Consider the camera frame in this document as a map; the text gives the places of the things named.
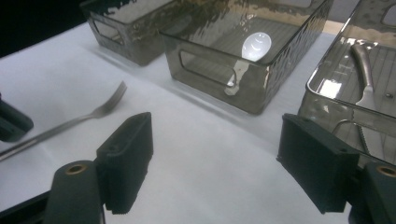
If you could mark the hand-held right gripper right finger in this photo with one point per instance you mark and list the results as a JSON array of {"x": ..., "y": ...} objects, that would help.
[{"x": 317, "y": 161}]

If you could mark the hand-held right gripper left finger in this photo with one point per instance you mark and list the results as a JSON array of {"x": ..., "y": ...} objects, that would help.
[{"x": 127, "y": 155}]

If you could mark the metal fork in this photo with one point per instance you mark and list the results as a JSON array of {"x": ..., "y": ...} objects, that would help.
[{"x": 102, "y": 110}]

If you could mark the smoky clear plastic bin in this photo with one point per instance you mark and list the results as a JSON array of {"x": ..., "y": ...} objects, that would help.
[
  {"x": 258, "y": 90},
  {"x": 137, "y": 43},
  {"x": 336, "y": 77}
]

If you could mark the metal table knife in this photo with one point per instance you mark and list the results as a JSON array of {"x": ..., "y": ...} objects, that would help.
[{"x": 362, "y": 65}]

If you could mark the white ceramic spoon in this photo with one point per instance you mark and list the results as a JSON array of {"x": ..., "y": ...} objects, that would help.
[{"x": 257, "y": 46}]

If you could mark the white table cover sheet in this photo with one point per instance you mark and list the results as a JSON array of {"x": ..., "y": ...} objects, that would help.
[{"x": 202, "y": 155}]

